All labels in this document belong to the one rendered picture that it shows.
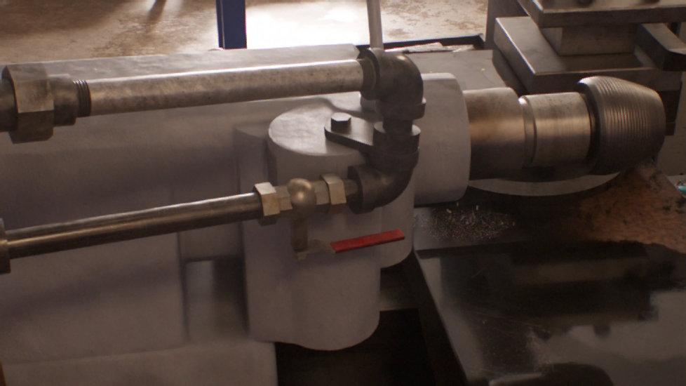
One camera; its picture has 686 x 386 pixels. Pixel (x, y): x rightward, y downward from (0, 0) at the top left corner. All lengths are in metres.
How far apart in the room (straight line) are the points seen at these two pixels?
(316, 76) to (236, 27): 2.03
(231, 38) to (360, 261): 1.95
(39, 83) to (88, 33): 3.62
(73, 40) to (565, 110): 3.38
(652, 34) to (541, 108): 0.29
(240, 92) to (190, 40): 3.43
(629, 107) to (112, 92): 0.47
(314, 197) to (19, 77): 0.22
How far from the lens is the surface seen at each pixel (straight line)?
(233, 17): 2.69
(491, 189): 1.14
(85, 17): 4.40
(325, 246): 0.75
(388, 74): 0.69
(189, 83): 0.64
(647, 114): 0.93
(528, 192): 1.14
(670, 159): 2.41
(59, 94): 0.61
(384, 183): 0.73
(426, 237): 1.07
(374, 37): 0.81
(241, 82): 0.65
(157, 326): 0.84
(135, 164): 0.80
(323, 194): 0.72
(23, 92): 0.60
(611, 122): 0.91
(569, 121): 0.91
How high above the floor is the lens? 1.51
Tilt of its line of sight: 30 degrees down
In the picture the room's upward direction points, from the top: straight up
